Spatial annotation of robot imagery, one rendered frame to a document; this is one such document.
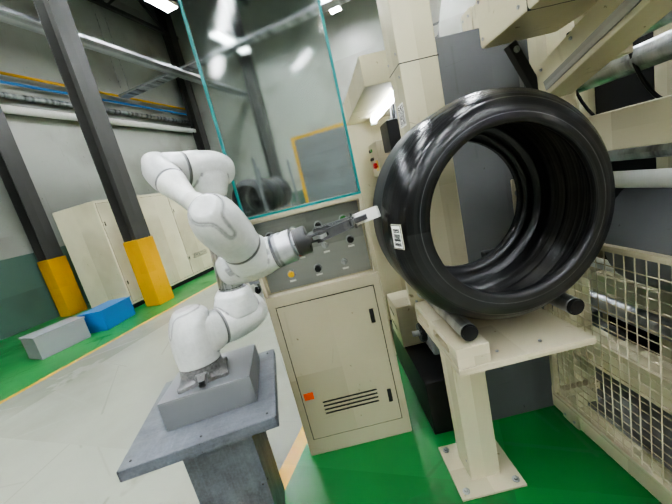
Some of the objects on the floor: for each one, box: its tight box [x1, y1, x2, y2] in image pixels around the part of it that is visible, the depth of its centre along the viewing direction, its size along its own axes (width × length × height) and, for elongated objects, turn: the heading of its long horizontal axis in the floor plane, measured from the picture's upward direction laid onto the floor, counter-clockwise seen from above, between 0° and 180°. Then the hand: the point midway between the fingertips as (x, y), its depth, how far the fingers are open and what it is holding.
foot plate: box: [438, 440, 527, 502], centre depth 141 cm, size 27×27×2 cm
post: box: [376, 0, 500, 480], centre depth 116 cm, size 13×13×250 cm
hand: (366, 215), depth 84 cm, fingers closed
